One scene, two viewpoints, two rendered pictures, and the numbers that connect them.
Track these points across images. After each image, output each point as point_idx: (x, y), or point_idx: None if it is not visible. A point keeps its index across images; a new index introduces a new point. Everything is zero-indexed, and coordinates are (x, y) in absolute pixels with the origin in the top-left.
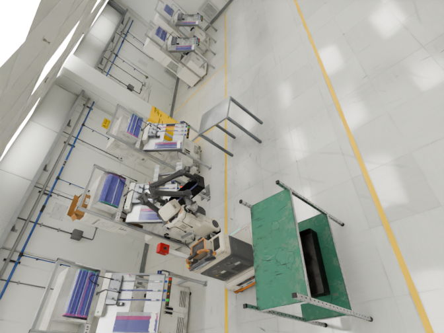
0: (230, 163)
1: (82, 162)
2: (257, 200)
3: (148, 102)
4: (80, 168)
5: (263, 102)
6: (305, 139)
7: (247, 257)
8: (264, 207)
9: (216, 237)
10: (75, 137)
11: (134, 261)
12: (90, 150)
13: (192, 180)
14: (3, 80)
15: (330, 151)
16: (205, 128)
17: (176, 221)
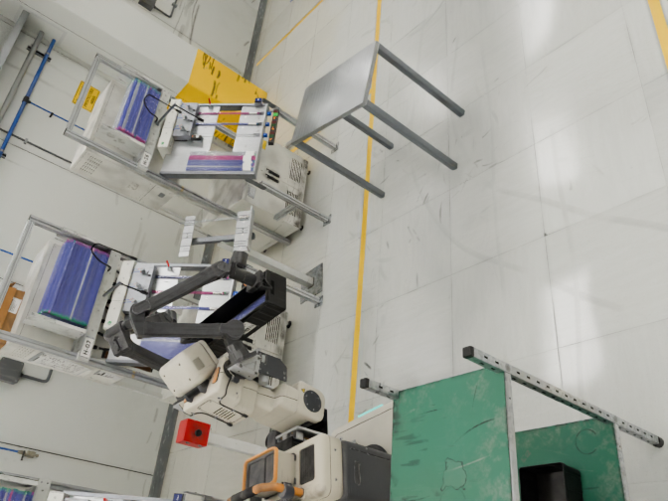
0: (375, 215)
1: (23, 195)
2: (433, 327)
3: (193, 37)
4: (18, 210)
5: (471, 54)
6: (575, 172)
7: (389, 500)
8: (430, 407)
9: (308, 446)
10: (7, 131)
11: (146, 430)
12: (45, 165)
13: (252, 288)
14: None
15: (643, 219)
16: (308, 127)
17: (204, 402)
